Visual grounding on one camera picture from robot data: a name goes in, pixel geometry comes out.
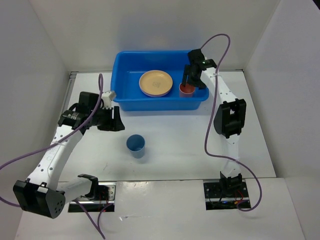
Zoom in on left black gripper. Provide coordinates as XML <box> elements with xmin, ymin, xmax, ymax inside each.
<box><xmin>90</xmin><ymin>105</ymin><xmax>126</xmax><ymax>132</ymax></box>

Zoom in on red plastic cup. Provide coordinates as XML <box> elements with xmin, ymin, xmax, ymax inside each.
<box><xmin>179</xmin><ymin>83</ymin><xmax>196</xmax><ymax>98</ymax></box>

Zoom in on yellow plastic plate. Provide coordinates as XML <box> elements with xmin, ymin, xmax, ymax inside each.
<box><xmin>139</xmin><ymin>70</ymin><xmax>173</xmax><ymax>97</ymax></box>

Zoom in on purple plastic plate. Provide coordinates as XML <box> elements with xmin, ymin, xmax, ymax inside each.
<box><xmin>142</xmin><ymin>90</ymin><xmax>172</xmax><ymax>99</ymax></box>

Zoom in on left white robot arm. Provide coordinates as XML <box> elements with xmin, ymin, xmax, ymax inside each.
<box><xmin>13</xmin><ymin>91</ymin><xmax>125</xmax><ymax>219</ymax></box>

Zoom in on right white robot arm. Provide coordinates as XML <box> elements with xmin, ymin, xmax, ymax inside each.
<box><xmin>181</xmin><ymin>48</ymin><xmax>247</xmax><ymax>197</ymax></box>

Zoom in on blue plastic bin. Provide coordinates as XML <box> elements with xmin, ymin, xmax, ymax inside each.
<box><xmin>110</xmin><ymin>50</ymin><xmax>209</xmax><ymax>111</ymax></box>

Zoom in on blue plastic cup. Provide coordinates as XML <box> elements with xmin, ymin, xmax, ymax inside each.
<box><xmin>126</xmin><ymin>134</ymin><xmax>146</xmax><ymax>159</ymax></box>

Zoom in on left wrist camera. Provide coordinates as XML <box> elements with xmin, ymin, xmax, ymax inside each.
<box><xmin>101</xmin><ymin>90</ymin><xmax>117</xmax><ymax>109</ymax></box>

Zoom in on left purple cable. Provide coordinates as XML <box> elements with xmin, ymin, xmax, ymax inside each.
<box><xmin>0</xmin><ymin>73</ymin><xmax>107</xmax><ymax>240</ymax></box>

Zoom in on purple cable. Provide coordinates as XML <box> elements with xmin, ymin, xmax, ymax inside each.
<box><xmin>199</xmin><ymin>33</ymin><xmax>263</xmax><ymax>212</ymax></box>
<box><xmin>0</xmin><ymin>73</ymin><xmax>107</xmax><ymax>240</ymax></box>

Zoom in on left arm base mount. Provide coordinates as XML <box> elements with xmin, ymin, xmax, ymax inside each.
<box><xmin>76</xmin><ymin>181</ymin><xmax>117</xmax><ymax>213</ymax></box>

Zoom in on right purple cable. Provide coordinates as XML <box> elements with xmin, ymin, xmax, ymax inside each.
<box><xmin>199</xmin><ymin>33</ymin><xmax>263</xmax><ymax>212</ymax></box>

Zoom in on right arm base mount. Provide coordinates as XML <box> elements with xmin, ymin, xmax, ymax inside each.
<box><xmin>203</xmin><ymin>179</ymin><xmax>251</xmax><ymax>211</ymax></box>

